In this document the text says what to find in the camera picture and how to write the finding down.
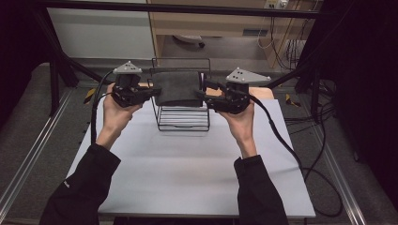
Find person's right hand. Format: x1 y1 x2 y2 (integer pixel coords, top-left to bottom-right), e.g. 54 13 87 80
217 100 255 143

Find black metal frame bar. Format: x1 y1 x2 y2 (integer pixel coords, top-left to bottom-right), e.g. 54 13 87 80
37 0 324 19

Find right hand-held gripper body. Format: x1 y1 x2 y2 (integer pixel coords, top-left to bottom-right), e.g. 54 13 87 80
206 67 272 115

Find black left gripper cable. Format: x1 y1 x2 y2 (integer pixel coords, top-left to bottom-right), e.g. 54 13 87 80
89 69 115 145

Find bundle of hanging cables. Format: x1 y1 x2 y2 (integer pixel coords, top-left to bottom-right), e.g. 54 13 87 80
256 14 315 70

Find white power strip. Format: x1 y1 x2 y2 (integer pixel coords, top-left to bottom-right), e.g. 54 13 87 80
264 0 289 9

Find dark grey cloth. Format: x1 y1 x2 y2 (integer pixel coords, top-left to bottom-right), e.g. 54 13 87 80
151 70 206 108

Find aluminium floor rail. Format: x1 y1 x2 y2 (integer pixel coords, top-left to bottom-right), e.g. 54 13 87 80
313 123 368 225
0 88 75 214

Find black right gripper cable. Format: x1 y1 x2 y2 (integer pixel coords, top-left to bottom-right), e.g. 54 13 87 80
248 93 344 218

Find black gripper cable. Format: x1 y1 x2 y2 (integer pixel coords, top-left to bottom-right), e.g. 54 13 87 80
248 93 344 218
89 69 115 145

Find light wooden cabinet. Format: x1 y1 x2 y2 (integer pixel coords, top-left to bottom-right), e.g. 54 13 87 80
146 0 315 68

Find white chair base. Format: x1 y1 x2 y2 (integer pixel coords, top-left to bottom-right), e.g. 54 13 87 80
173 34 207 49

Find black wire rack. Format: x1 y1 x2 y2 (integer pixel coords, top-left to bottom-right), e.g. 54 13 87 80
147 56 212 132

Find black floor cables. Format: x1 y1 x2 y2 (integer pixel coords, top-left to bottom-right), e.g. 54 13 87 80
283 79 337 136

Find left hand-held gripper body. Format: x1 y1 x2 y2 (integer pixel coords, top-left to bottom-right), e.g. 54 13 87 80
111 61 153 109

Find black and yellow tape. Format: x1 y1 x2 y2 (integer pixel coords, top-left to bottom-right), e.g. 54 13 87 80
284 93 302 108
83 87 97 105

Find person's left hand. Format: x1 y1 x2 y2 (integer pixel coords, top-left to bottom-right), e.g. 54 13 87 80
101 82 144 139

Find black metal stand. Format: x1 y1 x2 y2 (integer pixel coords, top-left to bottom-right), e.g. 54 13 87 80
266 18 329 124
31 8 111 117

